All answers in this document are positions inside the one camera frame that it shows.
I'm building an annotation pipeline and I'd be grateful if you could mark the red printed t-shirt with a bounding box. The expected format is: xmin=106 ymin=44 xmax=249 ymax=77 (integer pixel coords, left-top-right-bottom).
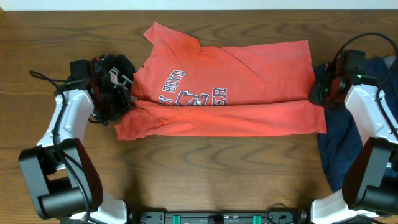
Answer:
xmin=116 ymin=22 xmax=326 ymax=140

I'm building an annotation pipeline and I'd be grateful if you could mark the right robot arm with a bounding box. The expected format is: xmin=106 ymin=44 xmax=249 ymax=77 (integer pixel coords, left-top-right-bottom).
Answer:
xmin=309 ymin=50 xmax=397 ymax=223

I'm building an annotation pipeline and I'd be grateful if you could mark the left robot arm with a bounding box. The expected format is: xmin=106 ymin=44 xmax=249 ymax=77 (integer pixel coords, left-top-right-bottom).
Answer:
xmin=19 ymin=54 xmax=136 ymax=224

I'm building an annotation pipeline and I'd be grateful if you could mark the folded black printed jersey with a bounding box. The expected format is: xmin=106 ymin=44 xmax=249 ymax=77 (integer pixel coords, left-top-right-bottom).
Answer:
xmin=91 ymin=54 xmax=136 ymax=92

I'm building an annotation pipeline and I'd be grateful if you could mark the navy blue shirt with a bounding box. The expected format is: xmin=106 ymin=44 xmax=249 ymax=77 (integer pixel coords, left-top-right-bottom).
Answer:
xmin=318 ymin=55 xmax=397 ymax=192

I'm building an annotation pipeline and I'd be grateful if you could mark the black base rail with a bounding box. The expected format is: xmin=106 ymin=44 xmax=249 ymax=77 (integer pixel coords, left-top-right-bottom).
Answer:
xmin=138 ymin=208 xmax=310 ymax=224

